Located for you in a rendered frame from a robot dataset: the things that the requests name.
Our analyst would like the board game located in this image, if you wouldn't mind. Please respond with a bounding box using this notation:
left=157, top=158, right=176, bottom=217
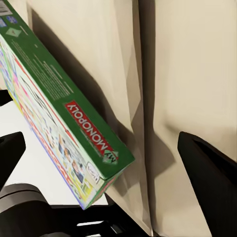
left=0, top=0, right=135, bottom=210

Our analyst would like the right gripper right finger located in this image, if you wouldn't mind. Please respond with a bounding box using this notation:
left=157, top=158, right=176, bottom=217
left=177, top=131, right=237, bottom=237

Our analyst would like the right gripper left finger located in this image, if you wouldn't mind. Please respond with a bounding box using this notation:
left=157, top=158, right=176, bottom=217
left=0, top=131, right=26, bottom=190

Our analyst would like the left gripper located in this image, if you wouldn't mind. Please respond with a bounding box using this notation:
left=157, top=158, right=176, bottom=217
left=0, top=89, right=13, bottom=107

